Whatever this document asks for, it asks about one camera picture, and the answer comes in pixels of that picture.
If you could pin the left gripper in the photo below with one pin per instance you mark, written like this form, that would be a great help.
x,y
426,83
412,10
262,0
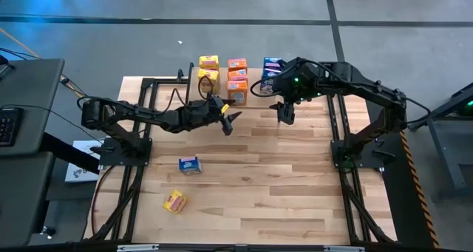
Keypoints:
x,y
201,115

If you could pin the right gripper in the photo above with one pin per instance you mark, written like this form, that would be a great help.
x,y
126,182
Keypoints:
x,y
299,84

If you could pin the blue Frosted Flakes cereal box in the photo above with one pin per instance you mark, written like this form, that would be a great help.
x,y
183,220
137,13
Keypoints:
x,y
267,86
272,62
190,167

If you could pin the yellow Corn Pops cereal box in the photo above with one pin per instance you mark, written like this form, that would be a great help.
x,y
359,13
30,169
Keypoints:
x,y
208,62
174,202
206,72

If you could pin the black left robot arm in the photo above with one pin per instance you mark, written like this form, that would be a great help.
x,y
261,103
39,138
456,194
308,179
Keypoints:
x,y
148,113

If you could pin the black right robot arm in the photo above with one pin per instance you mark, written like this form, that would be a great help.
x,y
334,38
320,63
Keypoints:
x,y
369,91

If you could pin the wooden shelf black metal legs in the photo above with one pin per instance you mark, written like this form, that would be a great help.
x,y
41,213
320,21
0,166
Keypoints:
x,y
255,101

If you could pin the black yellow hazard tape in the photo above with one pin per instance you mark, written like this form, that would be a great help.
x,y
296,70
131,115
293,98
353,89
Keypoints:
x,y
417,189

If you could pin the white cardboard box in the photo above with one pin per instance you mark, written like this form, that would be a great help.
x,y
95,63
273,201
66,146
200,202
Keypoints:
x,y
79,174

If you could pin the black metal side stand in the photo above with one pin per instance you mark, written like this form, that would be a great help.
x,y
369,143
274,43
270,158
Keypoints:
x,y
449,159

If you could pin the black control box green lights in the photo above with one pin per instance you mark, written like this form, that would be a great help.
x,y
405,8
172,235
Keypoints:
x,y
467,109

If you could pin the grey desk top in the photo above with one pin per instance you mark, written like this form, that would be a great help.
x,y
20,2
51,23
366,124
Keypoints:
x,y
22,200
33,89

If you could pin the desk leg caster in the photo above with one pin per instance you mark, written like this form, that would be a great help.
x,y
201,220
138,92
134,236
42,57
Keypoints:
x,y
48,231

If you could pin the black backlit keyboard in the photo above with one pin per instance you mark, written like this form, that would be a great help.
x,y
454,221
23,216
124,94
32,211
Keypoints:
x,y
9,128

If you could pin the black aluminium table frame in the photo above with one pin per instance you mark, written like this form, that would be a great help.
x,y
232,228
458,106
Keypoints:
x,y
333,128

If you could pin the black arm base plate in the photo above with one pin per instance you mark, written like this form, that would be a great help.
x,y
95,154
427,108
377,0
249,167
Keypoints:
x,y
364,163
111,157

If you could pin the silver metal bracket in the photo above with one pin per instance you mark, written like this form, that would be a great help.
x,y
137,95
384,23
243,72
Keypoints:
x,y
136,248
343,249

